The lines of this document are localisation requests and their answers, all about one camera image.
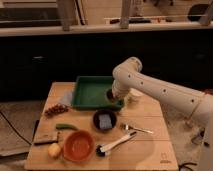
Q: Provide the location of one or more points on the green chili pepper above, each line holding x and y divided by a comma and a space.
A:
66, 126

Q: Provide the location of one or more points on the orange bowl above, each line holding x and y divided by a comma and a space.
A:
78, 146

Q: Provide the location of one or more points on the white handled dish brush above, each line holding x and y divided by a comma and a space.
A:
101, 150

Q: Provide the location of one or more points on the brown grape bunch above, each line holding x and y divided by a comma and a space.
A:
55, 110

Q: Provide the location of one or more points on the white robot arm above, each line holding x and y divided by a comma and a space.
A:
194, 104

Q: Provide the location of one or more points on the white cup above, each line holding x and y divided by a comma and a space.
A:
134, 96

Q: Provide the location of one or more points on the clear plastic bag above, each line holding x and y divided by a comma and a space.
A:
66, 99

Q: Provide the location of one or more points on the dark bowl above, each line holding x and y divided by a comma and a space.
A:
96, 115

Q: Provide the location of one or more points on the dark cup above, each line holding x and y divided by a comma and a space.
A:
110, 96

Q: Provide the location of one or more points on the green plastic tray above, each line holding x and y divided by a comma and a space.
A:
90, 93

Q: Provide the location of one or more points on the blue grey sponge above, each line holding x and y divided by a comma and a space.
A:
105, 122

